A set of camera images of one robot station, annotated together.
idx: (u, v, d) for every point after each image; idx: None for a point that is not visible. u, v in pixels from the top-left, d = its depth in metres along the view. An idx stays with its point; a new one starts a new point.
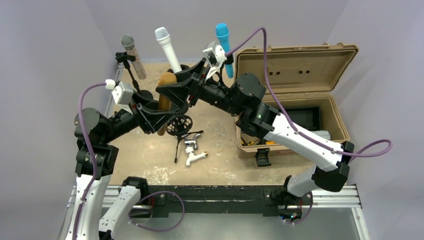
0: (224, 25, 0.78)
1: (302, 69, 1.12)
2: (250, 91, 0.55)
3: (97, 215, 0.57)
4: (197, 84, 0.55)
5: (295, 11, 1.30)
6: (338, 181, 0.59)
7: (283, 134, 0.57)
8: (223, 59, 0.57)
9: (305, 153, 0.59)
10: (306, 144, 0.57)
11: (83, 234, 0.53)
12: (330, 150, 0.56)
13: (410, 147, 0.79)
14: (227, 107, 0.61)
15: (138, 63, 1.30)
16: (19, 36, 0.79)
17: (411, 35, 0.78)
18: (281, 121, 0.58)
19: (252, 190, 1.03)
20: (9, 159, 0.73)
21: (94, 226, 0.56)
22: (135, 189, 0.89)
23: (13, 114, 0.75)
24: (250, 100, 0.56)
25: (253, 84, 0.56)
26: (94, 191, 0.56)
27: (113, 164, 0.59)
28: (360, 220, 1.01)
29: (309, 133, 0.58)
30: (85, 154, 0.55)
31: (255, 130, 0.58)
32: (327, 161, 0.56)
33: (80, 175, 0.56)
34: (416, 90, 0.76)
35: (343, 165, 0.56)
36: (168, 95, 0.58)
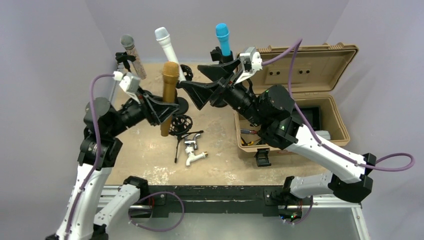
0: (224, 25, 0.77)
1: (302, 69, 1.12)
2: (281, 104, 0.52)
3: (94, 206, 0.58)
4: (221, 90, 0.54)
5: (295, 11, 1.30)
6: (361, 194, 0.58)
7: (306, 146, 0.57)
8: (258, 68, 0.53)
9: (326, 164, 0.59)
10: (329, 156, 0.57)
11: (77, 224, 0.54)
12: (353, 163, 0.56)
13: (409, 147, 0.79)
14: (250, 115, 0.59)
15: (138, 63, 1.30)
16: (19, 36, 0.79)
17: (410, 35, 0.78)
18: (305, 132, 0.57)
19: (252, 190, 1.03)
20: (9, 159, 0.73)
21: (89, 218, 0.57)
22: (135, 189, 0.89)
23: (14, 114, 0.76)
24: (278, 113, 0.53)
25: (285, 97, 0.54)
26: (93, 182, 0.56)
27: (115, 155, 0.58)
28: (360, 220, 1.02)
29: (332, 145, 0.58)
30: (89, 144, 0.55)
31: (278, 141, 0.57)
32: (351, 174, 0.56)
33: (82, 164, 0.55)
34: (416, 91, 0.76)
35: (366, 178, 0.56)
36: (191, 92, 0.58)
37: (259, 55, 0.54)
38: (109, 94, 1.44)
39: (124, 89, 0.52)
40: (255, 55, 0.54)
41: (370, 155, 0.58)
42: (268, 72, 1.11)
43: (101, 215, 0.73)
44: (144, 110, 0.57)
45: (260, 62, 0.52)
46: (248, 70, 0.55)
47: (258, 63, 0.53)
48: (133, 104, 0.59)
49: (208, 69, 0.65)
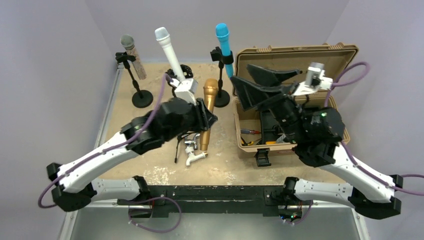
0: (224, 25, 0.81)
1: (302, 69, 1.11)
2: (336, 129, 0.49)
3: (99, 170, 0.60)
4: (281, 98, 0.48)
5: (296, 11, 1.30)
6: (385, 212, 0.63)
7: (343, 167, 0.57)
8: (326, 86, 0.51)
9: (358, 184, 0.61)
10: (363, 177, 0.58)
11: (76, 175, 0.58)
12: (385, 185, 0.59)
13: (409, 147, 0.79)
14: (291, 131, 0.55)
15: (138, 63, 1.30)
16: (19, 37, 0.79)
17: (410, 35, 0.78)
18: (341, 152, 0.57)
19: (252, 190, 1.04)
20: (10, 159, 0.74)
21: (87, 177, 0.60)
22: (138, 188, 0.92)
23: (14, 114, 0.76)
24: (328, 138, 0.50)
25: (340, 121, 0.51)
26: (114, 154, 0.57)
27: (148, 148, 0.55)
28: (360, 220, 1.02)
29: (365, 166, 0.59)
30: (139, 123, 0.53)
31: (315, 161, 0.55)
32: (381, 195, 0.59)
33: (121, 133, 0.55)
34: (416, 91, 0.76)
35: (395, 200, 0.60)
36: (240, 90, 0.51)
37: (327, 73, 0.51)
38: (109, 94, 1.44)
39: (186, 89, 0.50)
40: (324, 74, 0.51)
41: (399, 177, 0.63)
42: None
43: (101, 182, 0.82)
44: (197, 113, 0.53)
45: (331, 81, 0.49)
46: (312, 86, 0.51)
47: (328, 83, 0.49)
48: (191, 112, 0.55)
49: (257, 70, 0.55)
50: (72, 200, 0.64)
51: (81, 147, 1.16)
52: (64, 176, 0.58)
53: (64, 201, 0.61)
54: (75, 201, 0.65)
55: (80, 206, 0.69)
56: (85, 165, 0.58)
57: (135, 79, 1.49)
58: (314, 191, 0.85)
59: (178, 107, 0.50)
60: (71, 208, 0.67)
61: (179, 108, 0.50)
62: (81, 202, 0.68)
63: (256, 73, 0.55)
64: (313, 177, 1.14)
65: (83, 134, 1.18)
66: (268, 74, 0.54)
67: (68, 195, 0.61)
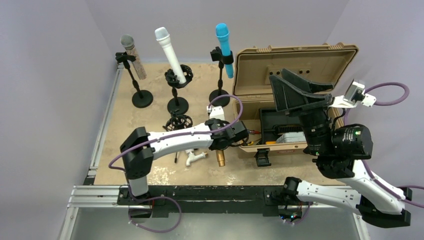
0: (224, 26, 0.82)
1: (302, 69, 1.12)
2: (367, 149, 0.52)
3: (178, 148, 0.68)
4: (322, 104, 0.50)
5: (296, 11, 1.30)
6: (393, 224, 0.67)
7: (361, 180, 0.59)
8: (368, 103, 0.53)
9: (372, 197, 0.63)
10: (380, 191, 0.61)
11: (166, 143, 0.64)
12: (399, 198, 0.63)
13: (410, 148, 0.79)
14: (317, 143, 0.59)
15: (138, 62, 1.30)
16: (19, 36, 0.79)
17: (411, 35, 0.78)
18: (360, 166, 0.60)
19: (252, 190, 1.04)
20: (9, 159, 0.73)
21: (168, 150, 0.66)
22: (145, 189, 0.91)
23: (13, 114, 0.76)
24: (355, 155, 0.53)
25: (370, 140, 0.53)
26: (200, 138, 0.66)
27: (217, 145, 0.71)
28: (360, 220, 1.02)
29: (380, 180, 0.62)
30: (216, 123, 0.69)
31: (336, 173, 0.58)
32: (395, 208, 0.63)
33: (205, 124, 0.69)
34: (416, 91, 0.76)
35: (405, 212, 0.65)
36: (278, 90, 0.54)
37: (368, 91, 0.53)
38: (109, 94, 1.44)
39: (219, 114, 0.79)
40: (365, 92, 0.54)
41: (409, 190, 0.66)
42: (268, 72, 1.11)
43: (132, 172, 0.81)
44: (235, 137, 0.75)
45: (375, 98, 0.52)
46: (352, 100, 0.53)
47: (371, 100, 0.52)
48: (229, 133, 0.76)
49: (292, 76, 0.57)
50: (142, 167, 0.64)
51: (81, 147, 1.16)
52: (156, 140, 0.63)
53: (140, 164, 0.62)
54: (141, 169, 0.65)
55: (137, 176, 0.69)
56: (174, 138, 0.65)
57: (135, 79, 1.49)
58: (318, 194, 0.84)
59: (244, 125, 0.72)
60: (132, 175, 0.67)
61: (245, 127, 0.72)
62: (141, 174, 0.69)
63: (291, 78, 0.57)
64: (313, 178, 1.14)
65: (83, 134, 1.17)
66: (303, 82, 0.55)
67: (147, 160, 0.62)
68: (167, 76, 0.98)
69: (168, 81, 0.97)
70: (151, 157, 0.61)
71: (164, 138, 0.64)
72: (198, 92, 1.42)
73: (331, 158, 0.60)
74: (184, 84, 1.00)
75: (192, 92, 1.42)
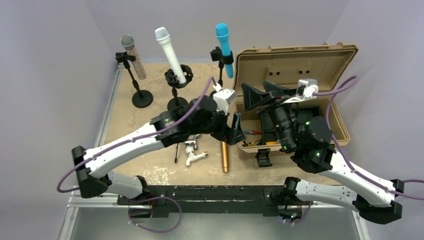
0: (224, 25, 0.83)
1: (302, 69, 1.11)
2: (322, 135, 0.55)
3: (124, 158, 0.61)
4: (269, 98, 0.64)
5: (296, 11, 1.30)
6: (387, 217, 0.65)
7: (341, 173, 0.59)
8: (307, 96, 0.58)
9: (358, 190, 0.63)
10: (362, 183, 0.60)
11: (103, 159, 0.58)
12: (384, 190, 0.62)
13: (408, 147, 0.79)
14: (284, 137, 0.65)
15: (138, 62, 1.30)
16: (19, 37, 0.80)
17: (410, 35, 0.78)
18: (339, 159, 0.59)
19: (253, 190, 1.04)
20: (10, 159, 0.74)
21: (111, 164, 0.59)
22: (141, 187, 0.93)
23: (13, 115, 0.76)
24: (317, 144, 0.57)
25: (325, 129, 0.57)
26: (143, 143, 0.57)
27: (175, 141, 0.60)
28: (360, 220, 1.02)
29: (363, 172, 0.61)
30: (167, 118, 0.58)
31: (313, 167, 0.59)
32: (381, 199, 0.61)
33: (151, 123, 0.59)
34: (415, 91, 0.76)
35: (395, 204, 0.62)
36: (245, 94, 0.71)
37: (316, 87, 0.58)
38: (109, 94, 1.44)
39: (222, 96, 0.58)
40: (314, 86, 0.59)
41: (399, 182, 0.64)
42: (268, 72, 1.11)
43: (114, 175, 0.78)
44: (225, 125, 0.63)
45: (312, 90, 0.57)
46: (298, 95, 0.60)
47: (309, 91, 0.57)
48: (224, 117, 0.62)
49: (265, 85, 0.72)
50: (93, 185, 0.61)
51: (81, 147, 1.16)
52: (90, 159, 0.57)
53: (86, 185, 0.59)
54: (91, 187, 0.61)
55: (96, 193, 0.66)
56: (113, 151, 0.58)
57: (135, 79, 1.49)
58: (316, 193, 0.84)
59: (204, 104, 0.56)
60: (89, 195, 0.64)
61: (209, 105, 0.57)
62: (101, 190, 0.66)
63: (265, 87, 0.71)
64: (313, 178, 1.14)
65: (83, 134, 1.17)
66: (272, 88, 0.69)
67: (89, 181, 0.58)
68: (167, 76, 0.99)
69: (169, 81, 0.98)
70: (88, 179, 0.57)
71: (100, 154, 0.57)
72: (198, 92, 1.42)
73: (302, 152, 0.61)
74: (185, 84, 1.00)
75: (192, 92, 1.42)
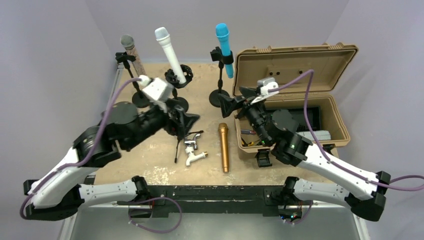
0: (224, 25, 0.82)
1: (302, 69, 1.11)
2: (285, 125, 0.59)
3: (63, 187, 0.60)
4: (235, 103, 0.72)
5: (296, 11, 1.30)
6: (375, 210, 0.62)
7: (316, 164, 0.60)
8: (265, 93, 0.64)
9: (339, 181, 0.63)
10: (340, 173, 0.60)
11: (42, 193, 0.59)
12: (364, 180, 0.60)
13: (408, 147, 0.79)
14: (259, 133, 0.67)
15: (138, 62, 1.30)
16: (19, 37, 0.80)
17: (411, 35, 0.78)
18: (315, 150, 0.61)
19: (253, 190, 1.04)
20: (9, 159, 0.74)
21: (52, 195, 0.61)
22: (135, 190, 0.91)
23: (13, 115, 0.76)
24: (284, 134, 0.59)
25: (290, 120, 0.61)
26: (68, 172, 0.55)
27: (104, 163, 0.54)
28: (360, 220, 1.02)
29: (342, 163, 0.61)
30: (85, 137, 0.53)
31: (289, 159, 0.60)
32: (362, 190, 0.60)
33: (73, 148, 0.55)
34: (415, 91, 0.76)
35: (379, 195, 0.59)
36: (221, 101, 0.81)
37: (274, 85, 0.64)
38: (109, 94, 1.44)
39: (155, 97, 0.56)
40: (273, 84, 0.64)
41: (383, 173, 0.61)
42: (268, 72, 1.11)
43: (90, 189, 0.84)
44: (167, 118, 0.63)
45: (268, 88, 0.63)
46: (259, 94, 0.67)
47: (265, 89, 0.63)
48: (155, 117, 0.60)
49: None
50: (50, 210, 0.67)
51: None
52: (31, 193, 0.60)
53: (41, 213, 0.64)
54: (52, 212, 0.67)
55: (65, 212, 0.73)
56: (48, 184, 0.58)
57: (135, 79, 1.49)
58: (313, 191, 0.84)
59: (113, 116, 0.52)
60: (57, 218, 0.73)
61: (122, 116, 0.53)
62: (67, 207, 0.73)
63: None
64: (313, 178, 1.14)
65: None
66: None
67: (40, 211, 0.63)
68: (167, 76, 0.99)
69: (168, 81, 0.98)
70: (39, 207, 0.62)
71: (36, 189, 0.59)
72: (198, 92, 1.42)
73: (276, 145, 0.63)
74: (185, 84, 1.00)
75: (192, 92, 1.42)
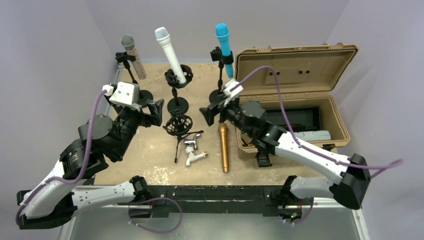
0: (224, 25, 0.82)
1: (302, 69, 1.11)
2: (252, 112, 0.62)
3: (53, 199, 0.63)
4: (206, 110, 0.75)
5: (296, 11, 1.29)
6: (348, 198, 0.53)
7: (287, 148, 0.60)
8: (228, 94, 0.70)
9: (312, 166, 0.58)
10: (311, 157, 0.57)
11: (33, 204, 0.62)
12: (334, 162, 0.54)
13: (407, 147, 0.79)
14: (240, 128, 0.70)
15: (138, 62, 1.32)
16: (19, 37, 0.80)
17: (411, 35, 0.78)
18: (287, 136, 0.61)
19: (252, 190, 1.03)
20: (9, 159, 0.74)
21: (42, 207, 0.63)
22: (132, 191, 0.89)
23: (13, 115, 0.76)
24: (254, 121, 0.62)
25: (258, 108, 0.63)
26: (54, 186, 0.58)
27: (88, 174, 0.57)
28: (360, 220, 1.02)
29: (315, 146, 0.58)
30: (70, 150, 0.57)
31: (265, 146, 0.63)
32: (331, 172, 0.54)
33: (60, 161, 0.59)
34: (415, 91, 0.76)
35: (349, 177, 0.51)
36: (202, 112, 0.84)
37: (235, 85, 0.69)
38: None
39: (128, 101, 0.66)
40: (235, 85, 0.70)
41: (357, 155, 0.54)
42: (268, 73, 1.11)
43: (83, 196, 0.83)
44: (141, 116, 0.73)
45: (229, 89, 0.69)
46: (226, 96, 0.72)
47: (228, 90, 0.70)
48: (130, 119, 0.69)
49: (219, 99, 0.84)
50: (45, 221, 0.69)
51: None
52: (23, 204, 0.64)
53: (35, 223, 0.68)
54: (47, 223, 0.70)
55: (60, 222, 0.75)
56: (38, 196, 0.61)
57: (135, 79, 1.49)
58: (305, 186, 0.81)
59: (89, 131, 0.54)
60: (51, 226, 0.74)
61: (97, 130, 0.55)
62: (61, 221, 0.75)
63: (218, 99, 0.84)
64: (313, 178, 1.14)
65: None
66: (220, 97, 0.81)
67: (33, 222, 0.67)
68: (167, 76, 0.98)
69: (168, 81, 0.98)
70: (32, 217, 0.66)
71: (27, 200, 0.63)
72: (198, 92, 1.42)
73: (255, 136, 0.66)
74: (184, 84, 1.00)
75: (192, 92, 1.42)
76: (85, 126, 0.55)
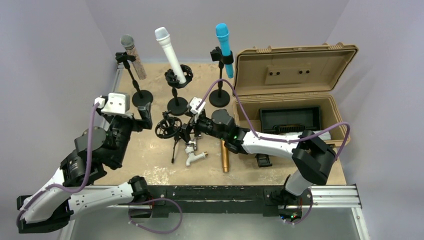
0: (224, 25, 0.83)
1: (302, 69, 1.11)
2: (220, 119, 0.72)
3: (53, 204, 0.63)
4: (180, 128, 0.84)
5: (296, 11, 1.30)
6: (310, 172, 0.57)
7: (250, 143, 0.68)
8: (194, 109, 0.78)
9: (274, 152, 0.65)
10: (268, 144, 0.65)
11: (33, 209, 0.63)
12: (286, 142, 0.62)
13: (408, 147, 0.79)
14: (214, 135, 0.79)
15: (138, 62, 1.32)
16: (19, 37, 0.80)
17: (411, 35, 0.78)
18: (249, 134, 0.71)
19: (252, 190, 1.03)
20: (9, 159, 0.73)
21: (43, 211, 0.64)
22: (130, 193, 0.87)
23: (13, 115, 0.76)
24: (224, 126, 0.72)
25: (225, 115, 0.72)
26: (55, 191, 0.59)
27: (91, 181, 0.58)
28: (360, 220, 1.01)
29: (271, 135, 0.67)
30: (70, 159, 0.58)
31: (235, 147, 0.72)
32: (286, 152, 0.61)
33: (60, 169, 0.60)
34: (415, 90, 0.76)
35: (300, 150, 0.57)
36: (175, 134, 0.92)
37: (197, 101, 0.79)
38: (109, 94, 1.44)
39: (122, 111, 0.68)
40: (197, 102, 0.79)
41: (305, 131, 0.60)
42: (268, 73, 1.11)
43: (80, 200, 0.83)
44: (134, 123, 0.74)
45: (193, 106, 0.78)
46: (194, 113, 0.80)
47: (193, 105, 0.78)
48: (121, 127, 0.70)
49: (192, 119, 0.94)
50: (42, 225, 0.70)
51: None
52: (23, 209, 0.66)
53: (36, 227, 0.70)
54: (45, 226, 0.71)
55: (57, 227, 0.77)
56: (37, 200, 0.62)
57: (135, 79, 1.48)
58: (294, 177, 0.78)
59: (84, 142, 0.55)
60: (48, 230, 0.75)
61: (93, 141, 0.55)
62: (58, 227, 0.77)
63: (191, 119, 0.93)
64: None
65: None
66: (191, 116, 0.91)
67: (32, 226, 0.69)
68: (167, 76, 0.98)
69: (168, 81, 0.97)
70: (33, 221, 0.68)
71: (27, 207, 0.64)
72: (198, 92, 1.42)
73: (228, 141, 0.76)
74: (184, 84, 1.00)
75: (192, 93, 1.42)
76: (81, 137, 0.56)
